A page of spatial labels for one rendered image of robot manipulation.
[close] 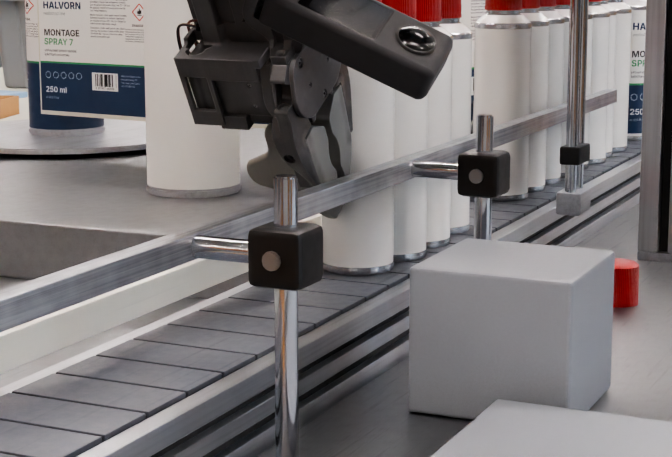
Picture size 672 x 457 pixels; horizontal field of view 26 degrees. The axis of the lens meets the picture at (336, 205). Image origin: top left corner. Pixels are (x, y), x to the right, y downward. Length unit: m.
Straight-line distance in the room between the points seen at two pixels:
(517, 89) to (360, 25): 0.45
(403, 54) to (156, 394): 0.26
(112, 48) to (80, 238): 0.47
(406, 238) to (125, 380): 0.34
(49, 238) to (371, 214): 0.33
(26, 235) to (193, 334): 0.41
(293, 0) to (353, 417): 0.25
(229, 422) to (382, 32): 0.26
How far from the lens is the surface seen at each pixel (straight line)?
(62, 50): 1.70
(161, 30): 1.34
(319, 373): 0.87
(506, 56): 1.31
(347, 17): 0.89
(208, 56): 0.92
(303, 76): 0.91
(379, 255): 1.02
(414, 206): 1.06
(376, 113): 1.01
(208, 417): 0.76
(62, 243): 1.23
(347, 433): 0.85
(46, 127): 1.73
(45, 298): 0.64
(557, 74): 1.42
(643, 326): 1.11
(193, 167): 1.34
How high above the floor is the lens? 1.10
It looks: 10 degrees down
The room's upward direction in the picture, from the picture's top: straight up
